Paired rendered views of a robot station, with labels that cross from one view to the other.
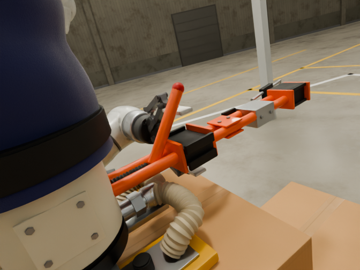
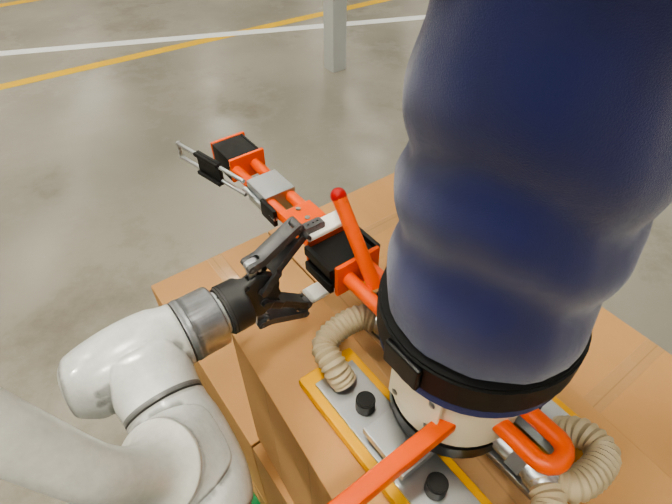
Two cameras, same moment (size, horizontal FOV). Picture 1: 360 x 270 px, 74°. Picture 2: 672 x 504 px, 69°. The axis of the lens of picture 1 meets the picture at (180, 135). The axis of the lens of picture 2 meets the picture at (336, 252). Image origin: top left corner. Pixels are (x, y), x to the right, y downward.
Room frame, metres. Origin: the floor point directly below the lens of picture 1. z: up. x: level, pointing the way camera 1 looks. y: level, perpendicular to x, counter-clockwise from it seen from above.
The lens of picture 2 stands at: (0.50, 0.53, 1.62)
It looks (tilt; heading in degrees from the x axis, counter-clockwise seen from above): 45 degrees down; 264
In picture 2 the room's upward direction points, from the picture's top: straight up
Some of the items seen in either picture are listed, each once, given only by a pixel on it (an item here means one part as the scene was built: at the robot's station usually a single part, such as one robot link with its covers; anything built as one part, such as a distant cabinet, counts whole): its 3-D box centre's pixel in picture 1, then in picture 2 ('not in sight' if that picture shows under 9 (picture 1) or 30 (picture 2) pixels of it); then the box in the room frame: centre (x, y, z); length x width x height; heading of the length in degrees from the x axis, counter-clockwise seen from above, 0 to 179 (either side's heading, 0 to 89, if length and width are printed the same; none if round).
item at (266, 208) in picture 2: (255, 100); (223, 181); (0.64, -0.23, 1.07); 0.31 x 0.03 x 0.05; 134
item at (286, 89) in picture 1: (288, 95); (238, 156); (0.62, -0.31, 1.07); 0.08 x 0.07 x 0.05; 121
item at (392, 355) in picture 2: (23, 143); (476, 311); (0.31, 0.21, 1.19); 0.23 x 0.23 x 0.04
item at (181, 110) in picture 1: (176, 110); (323, 225); (0.47, -0.01, 1.14); 0.07 x 0.03 x 0.01; 31
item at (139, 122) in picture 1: (153, 130); (249, 297); (0.58, 0.06, 1.08); 0.09 x 0.07 x 0.08; 31
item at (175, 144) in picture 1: (187, 145); (342, 256); (0.44, -0.01, 1.07); 0.10 x 0.08 x 0.06; 31
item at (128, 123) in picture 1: (141, 126); (202, 321); (0.65, 0.10, 1.08); 0.09 x 0.06 x 0.09; 121
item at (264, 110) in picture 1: (255, 113); (271, 192); (0.55, -0.19, 1.07); 0.07 x 0.07 x 0.04; 31
